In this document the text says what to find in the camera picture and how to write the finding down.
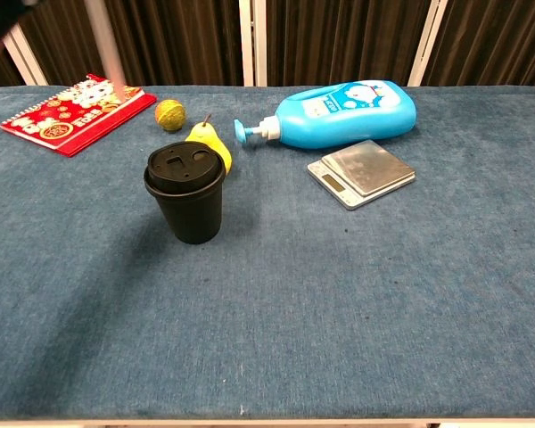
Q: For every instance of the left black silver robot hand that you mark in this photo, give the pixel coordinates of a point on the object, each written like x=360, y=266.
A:
x=0, y=27

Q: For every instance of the black cup with lid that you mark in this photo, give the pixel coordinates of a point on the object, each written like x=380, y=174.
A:
x=189, y=205

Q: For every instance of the dark pleated curtain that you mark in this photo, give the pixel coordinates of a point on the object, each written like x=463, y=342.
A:
x=499, y=42
x=339, y=40
x=174, y=42
x=0, y=73

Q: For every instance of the red spiral notebook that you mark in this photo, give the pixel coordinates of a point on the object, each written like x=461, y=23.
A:
x=67, y=122

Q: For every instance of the orange green ball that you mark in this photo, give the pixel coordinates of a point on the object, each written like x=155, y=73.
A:
x=170, y=115

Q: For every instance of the yellow toy pear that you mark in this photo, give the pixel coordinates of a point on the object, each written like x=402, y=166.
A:
x=214, y=140

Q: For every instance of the blue pump bottle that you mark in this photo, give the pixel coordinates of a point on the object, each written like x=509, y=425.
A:
x=348, y=118

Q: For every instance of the silver kitchen scale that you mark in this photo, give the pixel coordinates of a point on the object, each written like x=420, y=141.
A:
x=367, y=171

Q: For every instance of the blue table cloth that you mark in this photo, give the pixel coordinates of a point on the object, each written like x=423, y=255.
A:
x=316, y=290

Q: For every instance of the white frame post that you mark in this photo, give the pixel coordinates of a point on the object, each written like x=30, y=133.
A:
x=425, y=44
x=253, y=44
x=27, y=62

